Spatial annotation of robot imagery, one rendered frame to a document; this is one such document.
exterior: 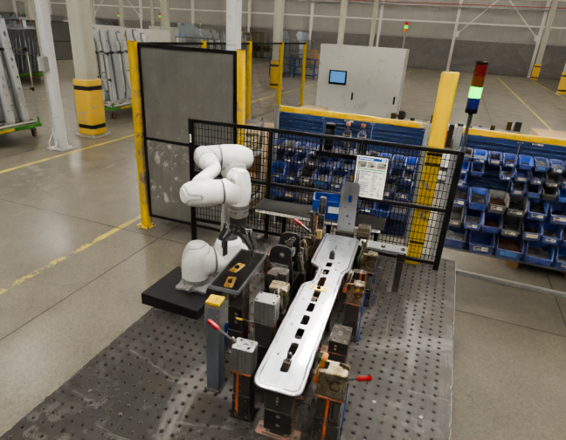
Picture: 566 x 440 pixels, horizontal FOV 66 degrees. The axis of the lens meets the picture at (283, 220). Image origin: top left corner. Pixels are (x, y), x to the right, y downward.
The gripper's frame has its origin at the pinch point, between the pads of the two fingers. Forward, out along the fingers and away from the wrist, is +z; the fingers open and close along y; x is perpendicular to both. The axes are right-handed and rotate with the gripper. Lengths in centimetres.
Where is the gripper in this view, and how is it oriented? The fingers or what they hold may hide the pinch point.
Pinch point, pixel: (237, 257)
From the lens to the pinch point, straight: 197.7
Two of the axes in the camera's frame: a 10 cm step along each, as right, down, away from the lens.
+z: -0.6, 9.2, 4.0
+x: 4.6, -3.3, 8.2
